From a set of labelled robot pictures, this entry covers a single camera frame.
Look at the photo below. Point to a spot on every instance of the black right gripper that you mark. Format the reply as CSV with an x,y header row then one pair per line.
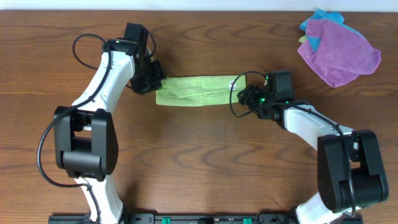
x,y
250,93

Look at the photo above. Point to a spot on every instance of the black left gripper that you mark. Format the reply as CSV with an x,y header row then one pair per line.
x,y
152,78

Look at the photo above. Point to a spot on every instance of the green microfiber cloth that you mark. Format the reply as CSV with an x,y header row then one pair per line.
x,y
200,90

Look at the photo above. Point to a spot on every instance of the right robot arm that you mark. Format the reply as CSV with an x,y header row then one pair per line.
x,y
350,170

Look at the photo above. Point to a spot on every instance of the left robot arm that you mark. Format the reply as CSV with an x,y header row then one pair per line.
x,y
86,146

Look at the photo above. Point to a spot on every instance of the purple microfiber cloth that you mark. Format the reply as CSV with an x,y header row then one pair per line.
x,y
342,55

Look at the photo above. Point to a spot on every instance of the blue microfiber cloth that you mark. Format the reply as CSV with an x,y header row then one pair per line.
x,y
318,20

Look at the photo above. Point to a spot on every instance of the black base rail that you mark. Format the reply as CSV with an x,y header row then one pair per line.
x,y
149,218

